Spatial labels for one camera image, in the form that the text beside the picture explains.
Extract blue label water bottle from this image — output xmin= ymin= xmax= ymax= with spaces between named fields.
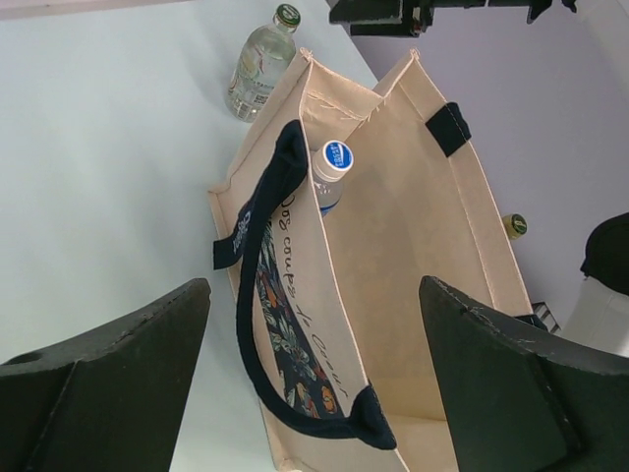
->
xmin=312 ymin=140 xmax=354 ymax=216

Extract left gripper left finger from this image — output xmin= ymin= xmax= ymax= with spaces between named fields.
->
xmin=1 ymin=278 xmax=210 ymax=471

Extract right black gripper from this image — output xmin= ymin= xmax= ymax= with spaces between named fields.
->
xmin=327 ymin=0 xmax=579 ymax=38

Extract beige canvas tote bag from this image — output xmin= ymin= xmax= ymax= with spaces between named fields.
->
xmin=210 ymin=50 xmax=530 ymax=471

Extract clear glass bottle green cap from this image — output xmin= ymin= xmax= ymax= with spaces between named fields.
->
xmin=226 ymin=3 xmax=301 ymax=123

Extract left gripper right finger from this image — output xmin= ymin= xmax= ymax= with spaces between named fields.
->
xmin=419 ymin=276 xmax=628 ymax=471

